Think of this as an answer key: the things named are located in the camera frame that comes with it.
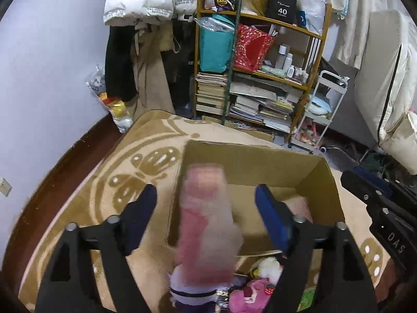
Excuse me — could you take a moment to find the row of toiletry bottles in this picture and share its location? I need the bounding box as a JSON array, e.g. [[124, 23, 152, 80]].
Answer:
[[277, 44, 310, 83]]

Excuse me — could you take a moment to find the beige patterned blanket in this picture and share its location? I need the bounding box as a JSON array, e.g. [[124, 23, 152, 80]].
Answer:
[[18, 110, 391, 313]]

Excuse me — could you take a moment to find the dark hanging coat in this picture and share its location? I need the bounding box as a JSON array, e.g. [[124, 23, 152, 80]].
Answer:
[[163, 16, 197, 111]]

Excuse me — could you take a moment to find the beige hanging coat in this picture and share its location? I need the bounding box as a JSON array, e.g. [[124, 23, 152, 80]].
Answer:
[[130, 23, 176, 115]]

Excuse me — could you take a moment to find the wooden shelf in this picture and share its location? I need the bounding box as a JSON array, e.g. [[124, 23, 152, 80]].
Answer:
[[194, 0, 333, 142]]

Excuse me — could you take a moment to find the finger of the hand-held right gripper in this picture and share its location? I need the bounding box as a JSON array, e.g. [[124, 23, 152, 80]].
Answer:
[[354, 166, 417, 210], [340, 170, 392, 207]]

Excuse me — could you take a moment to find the white plastic bag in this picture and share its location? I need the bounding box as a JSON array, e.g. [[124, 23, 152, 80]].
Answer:
[[298, 0, 326, 35]]

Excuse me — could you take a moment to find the pale pink plush toy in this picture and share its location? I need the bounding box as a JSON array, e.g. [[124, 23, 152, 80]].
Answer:
[[286, 196, 314, 223]]

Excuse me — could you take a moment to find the cream pillow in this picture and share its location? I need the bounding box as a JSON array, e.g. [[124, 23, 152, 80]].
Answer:
[[379, 111, 417, 173]]

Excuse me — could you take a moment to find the pink fuzzy plush toy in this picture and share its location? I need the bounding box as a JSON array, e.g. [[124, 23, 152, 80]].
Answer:
[[174, 165, 243, 282]]

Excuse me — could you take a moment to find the white plush with yellow beak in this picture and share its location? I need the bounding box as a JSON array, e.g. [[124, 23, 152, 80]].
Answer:
[[250, 257, 285, 283]]

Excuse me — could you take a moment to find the black hanging garment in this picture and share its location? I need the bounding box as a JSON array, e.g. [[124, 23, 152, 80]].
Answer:
[[105, 24, 137, 102]]

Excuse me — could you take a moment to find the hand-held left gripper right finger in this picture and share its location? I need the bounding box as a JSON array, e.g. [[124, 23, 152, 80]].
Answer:
[[255, 184, 380, 313]]

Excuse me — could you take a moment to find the clear bag of plush toys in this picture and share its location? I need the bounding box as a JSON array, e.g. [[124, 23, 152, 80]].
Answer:
[[86, 65, 134, 134]]

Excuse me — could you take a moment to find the cardboard box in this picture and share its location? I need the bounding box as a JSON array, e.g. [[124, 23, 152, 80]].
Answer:
[[166, 140, 346, 263]]

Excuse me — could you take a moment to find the white hanging curtain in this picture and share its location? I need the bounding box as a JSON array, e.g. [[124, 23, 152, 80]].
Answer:
[[277, 0, 385, 69]]

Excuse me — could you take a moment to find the white trolley cart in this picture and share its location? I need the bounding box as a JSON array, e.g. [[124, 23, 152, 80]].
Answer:
[[290, 70, 348, 152]]

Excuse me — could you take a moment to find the white folded mattress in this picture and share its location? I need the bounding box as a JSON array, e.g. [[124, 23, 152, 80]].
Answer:
[[353, 9, 417, 141]]

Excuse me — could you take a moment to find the pink strawberry bear plush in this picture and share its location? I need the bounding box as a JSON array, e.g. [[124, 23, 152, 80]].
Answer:
[[229, 278, 278, 313]]

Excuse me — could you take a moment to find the red gift bag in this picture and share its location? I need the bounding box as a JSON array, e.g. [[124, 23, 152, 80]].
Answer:
[[234, 24, 276, 73]]

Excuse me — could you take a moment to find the pile of magazines and books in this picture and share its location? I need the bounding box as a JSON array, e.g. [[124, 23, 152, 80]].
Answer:
[[228, 81, 303, 133]]

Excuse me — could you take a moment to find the stack of old books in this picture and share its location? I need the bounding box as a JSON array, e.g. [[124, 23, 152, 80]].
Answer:
[[195, 73, 229, 115]]

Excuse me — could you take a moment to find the teal bag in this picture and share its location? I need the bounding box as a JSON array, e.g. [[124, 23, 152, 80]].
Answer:
[[199, 15, 236, 73]]

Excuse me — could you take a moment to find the black box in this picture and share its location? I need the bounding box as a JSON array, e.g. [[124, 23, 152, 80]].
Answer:
[[267, 0, 298, 24]]

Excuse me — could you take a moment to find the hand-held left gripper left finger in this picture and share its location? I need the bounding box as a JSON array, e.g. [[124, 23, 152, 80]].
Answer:
[[34, 183, 158, 313]]

